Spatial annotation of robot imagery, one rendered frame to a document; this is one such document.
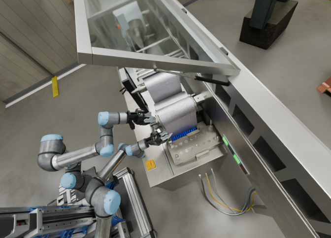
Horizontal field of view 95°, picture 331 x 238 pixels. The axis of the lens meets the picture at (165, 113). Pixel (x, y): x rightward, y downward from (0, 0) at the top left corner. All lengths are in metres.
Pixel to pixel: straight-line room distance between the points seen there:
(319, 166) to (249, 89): 0.29
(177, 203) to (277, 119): 1.77
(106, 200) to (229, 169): 1.57
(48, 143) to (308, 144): 1.24
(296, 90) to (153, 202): 2.55
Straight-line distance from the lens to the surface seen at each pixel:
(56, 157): 1.12
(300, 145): 0.58
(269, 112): 0.59
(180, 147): 1.18
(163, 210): 2.21
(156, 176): 1.30
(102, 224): 1.16
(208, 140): 1.18
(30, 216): 1.31
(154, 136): 1.12
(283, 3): 3.64
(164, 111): 0.99
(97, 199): 1.08
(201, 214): 2.15
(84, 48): 0.42
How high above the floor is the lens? 2.14
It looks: 58 degrees down
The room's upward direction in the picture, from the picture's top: 25 degrees counter-clockwise
